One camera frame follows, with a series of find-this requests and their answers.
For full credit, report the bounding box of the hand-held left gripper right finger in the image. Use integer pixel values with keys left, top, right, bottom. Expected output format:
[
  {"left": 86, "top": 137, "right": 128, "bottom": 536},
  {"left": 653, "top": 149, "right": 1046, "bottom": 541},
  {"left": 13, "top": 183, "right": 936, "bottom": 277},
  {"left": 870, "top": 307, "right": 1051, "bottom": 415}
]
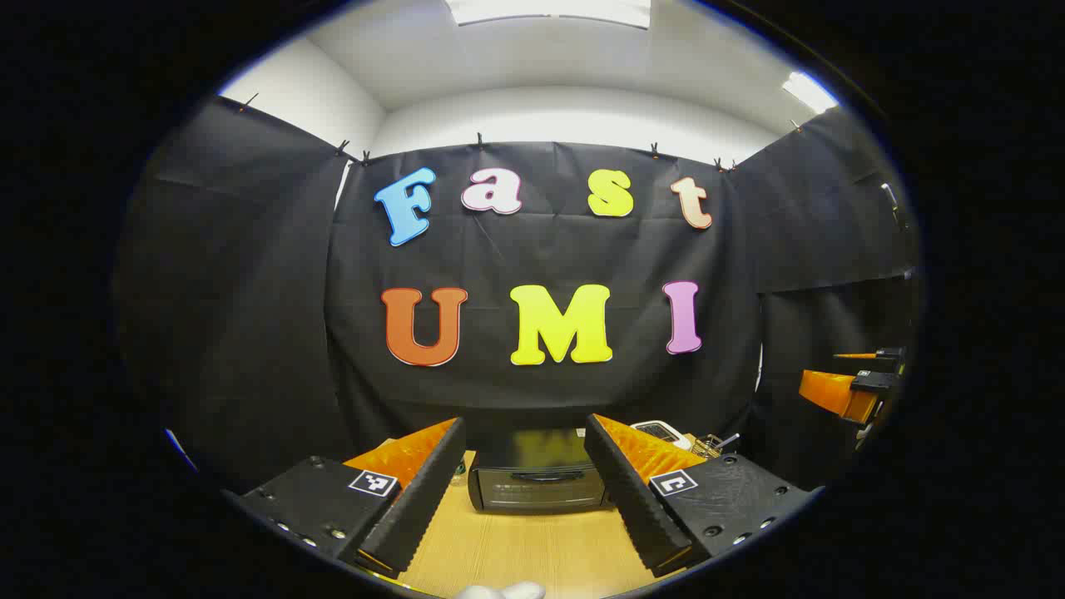
[{"left": 583, "top": 413, "right": 816, "bottom": 578}]

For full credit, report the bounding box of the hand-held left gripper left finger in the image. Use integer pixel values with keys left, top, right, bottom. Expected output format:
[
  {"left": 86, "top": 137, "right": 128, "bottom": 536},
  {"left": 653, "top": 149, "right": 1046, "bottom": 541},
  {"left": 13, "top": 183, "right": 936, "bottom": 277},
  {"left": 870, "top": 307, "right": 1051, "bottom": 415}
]
[{"left": 235, "top": 417, "right": 468, "bottom": 577}]

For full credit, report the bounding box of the black electric oven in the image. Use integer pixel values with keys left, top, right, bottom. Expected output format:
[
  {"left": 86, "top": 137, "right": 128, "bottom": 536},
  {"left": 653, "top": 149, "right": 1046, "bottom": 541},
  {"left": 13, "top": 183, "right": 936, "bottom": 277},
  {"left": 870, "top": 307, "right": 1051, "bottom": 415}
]
[{"left": 468, "top": 428, "right": 615, "bottom": 514}]

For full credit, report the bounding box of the white toaster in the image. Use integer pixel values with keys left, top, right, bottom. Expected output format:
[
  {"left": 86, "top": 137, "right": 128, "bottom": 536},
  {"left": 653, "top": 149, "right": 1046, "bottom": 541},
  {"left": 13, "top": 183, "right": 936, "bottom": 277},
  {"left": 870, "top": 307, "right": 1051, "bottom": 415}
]
[{"left": 631, "top": 420, "right": 693, "bottom": 452}]

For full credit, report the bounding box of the black backdrop cloth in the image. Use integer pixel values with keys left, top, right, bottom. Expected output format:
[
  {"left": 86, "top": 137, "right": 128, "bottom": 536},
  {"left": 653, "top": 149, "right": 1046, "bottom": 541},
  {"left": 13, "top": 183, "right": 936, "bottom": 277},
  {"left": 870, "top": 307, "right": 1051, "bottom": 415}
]
[{"left": 112, "top": 96, "right": 920, "bottom": 492}]

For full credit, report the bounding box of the ceiling light panel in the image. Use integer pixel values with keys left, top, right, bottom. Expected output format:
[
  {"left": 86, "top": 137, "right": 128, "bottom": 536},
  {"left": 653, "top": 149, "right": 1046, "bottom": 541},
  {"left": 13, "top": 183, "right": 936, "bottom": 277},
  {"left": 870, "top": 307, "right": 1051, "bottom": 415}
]
[
  {"left": 780, "top": 71, "right": 840, "bottom": 115},
  {"left": 447, "top": 0, "right": 652, "bottom": 31}
]

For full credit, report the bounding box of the wire mesh basket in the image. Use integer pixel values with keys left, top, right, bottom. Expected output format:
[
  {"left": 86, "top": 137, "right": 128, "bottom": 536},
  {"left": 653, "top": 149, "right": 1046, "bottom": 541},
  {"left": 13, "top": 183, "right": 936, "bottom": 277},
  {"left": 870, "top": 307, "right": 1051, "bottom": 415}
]
[{"left": 689, "top": 433, "right": 740, "bottom": 461}]

